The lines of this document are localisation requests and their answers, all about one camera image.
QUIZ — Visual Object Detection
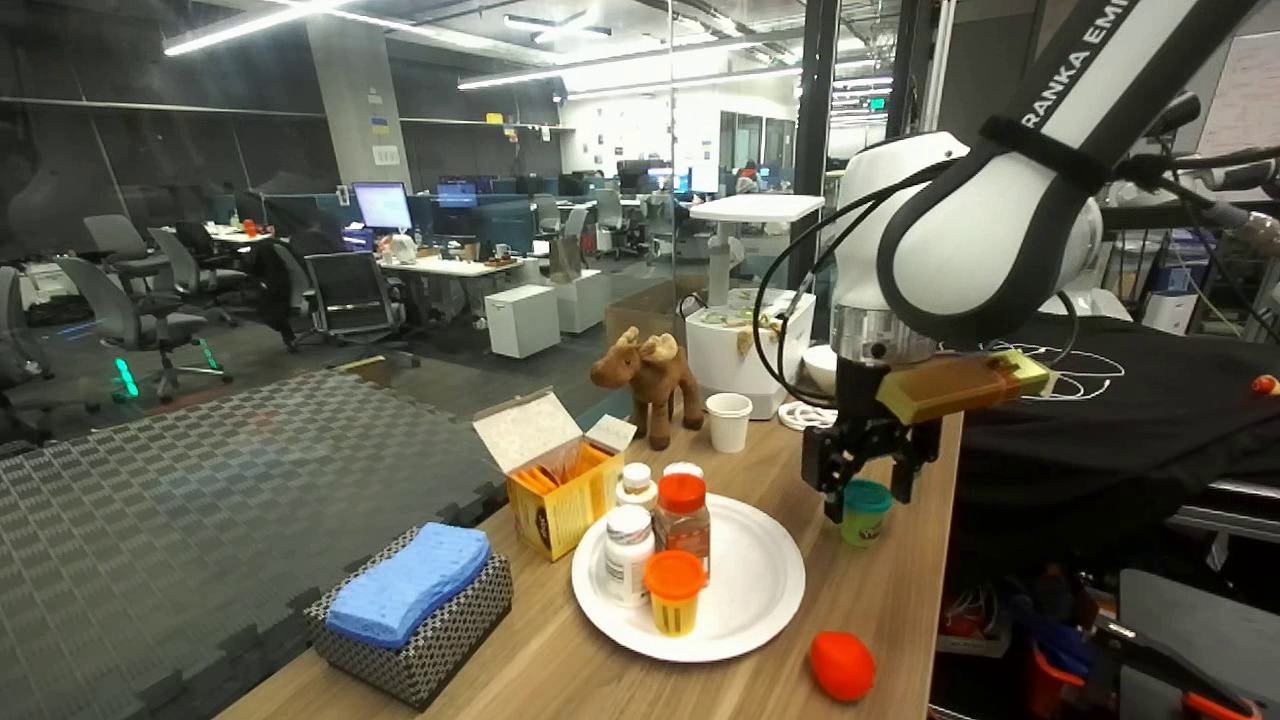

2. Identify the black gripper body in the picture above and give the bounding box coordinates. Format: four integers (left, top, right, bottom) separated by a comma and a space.
798, 355, 944, 472

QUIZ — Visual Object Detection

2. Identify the teal lid green dough tub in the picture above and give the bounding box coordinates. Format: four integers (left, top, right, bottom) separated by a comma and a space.
838, 478, 895, 548

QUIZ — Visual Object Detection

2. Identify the orange lid spice jar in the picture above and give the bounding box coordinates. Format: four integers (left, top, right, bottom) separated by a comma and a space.
656, 472, 717, 586

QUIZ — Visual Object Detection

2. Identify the white bottle green label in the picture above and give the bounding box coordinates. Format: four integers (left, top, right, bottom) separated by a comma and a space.
614, 459, 665, 516

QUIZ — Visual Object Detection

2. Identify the orange lid yellow dough tub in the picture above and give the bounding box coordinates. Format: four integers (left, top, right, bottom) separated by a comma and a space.
640, 548, 709, 640

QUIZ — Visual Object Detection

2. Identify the white paper plate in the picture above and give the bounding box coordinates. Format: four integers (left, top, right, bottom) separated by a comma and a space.
570, 491, 811, 670

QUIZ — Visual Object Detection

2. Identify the orange plush toy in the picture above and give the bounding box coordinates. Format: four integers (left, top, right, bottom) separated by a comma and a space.
806, 628, 881, 708

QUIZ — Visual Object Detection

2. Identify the brown moose plush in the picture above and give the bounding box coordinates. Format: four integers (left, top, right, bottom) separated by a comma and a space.
587, 324, 711, 454

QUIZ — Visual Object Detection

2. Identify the white paper cup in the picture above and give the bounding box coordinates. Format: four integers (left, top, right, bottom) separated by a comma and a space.
705, 390, 758, 459

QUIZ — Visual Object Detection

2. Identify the white hydroponic planter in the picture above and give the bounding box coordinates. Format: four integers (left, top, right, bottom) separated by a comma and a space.
679, 194, 831, 426

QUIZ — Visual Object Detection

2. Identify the black cloth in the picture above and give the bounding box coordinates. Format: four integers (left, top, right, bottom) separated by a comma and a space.
956, 312, 1280, 537

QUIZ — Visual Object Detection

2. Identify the yellow tea box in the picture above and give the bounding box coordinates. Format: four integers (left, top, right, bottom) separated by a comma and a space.
472, 390, 640, 563

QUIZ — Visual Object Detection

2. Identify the white cabinet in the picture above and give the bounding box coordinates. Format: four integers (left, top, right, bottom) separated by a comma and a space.
547, 269, 616, 342
480, 280, 563, 363

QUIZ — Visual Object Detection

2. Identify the blue sponge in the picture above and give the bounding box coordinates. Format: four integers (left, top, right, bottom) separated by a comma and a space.
323, 519, 498, 654

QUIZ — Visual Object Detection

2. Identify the grey woven basket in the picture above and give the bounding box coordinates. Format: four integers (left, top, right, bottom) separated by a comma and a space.
299, 545, 517, 711

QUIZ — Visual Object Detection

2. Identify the office desk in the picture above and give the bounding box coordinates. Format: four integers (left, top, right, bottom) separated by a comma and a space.
378, 252, 527, 332

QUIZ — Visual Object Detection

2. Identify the black office chair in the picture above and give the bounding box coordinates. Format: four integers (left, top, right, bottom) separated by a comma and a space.
140, 222, 256, 324
54, 252, 234, 406
299, 248, 421, 374

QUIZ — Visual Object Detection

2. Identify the lit computer monitor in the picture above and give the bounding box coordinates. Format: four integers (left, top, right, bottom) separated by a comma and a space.
350, 180, 416, 235

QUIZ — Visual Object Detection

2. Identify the grey foam floor mat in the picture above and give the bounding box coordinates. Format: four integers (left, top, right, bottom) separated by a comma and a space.
0, 362, 632, 720

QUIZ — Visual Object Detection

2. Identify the ceiling light strip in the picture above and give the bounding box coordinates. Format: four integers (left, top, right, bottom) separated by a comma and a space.
159, 0, 363, 62

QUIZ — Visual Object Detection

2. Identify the yellow wrist mount plate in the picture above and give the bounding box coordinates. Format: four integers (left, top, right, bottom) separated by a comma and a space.
876, 347, 1058, 431

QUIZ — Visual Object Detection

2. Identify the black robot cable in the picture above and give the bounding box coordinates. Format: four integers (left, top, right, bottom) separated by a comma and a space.
748, 157, 968, 411

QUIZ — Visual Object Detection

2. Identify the thin white cable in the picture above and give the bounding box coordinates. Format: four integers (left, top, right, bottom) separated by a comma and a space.
1025, 342, 1132, 409

